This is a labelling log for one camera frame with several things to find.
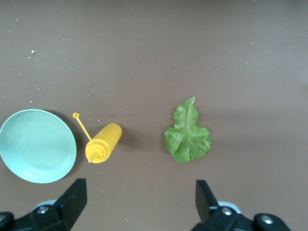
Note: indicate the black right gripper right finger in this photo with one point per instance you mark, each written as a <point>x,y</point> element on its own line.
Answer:
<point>207,202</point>

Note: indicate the yellow mustard squeeze bottle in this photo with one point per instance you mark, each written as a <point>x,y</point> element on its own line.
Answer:
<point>107,139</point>

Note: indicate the mint green plate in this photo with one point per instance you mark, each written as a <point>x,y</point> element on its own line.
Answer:
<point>36,146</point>

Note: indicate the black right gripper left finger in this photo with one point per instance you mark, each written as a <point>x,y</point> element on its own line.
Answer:
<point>72,199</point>

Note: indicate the green lettuce leaf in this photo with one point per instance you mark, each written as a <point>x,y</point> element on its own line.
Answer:
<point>187,137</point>

